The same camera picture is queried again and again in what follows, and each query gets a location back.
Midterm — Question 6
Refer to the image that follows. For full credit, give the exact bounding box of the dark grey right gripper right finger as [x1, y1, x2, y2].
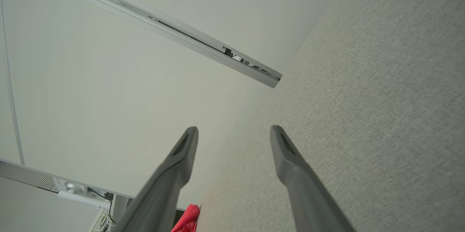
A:
[270, 125, 356, 232]

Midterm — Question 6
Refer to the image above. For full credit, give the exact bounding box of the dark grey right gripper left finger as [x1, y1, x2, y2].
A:
[113, 126, 199, 232]

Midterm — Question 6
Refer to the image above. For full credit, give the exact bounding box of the red shirt with white sleeves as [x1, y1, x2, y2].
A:
[171, 204, 201, 232]

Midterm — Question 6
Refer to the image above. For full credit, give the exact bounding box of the white floor device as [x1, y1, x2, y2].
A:
[53, 177, 111, 211]

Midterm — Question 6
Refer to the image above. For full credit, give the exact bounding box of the thin black device cable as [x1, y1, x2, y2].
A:
[87, 188, 117, 232]

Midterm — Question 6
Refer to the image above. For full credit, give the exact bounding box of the grey aluminium partition post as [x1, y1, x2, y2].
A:
[16, 0, 283, 89]

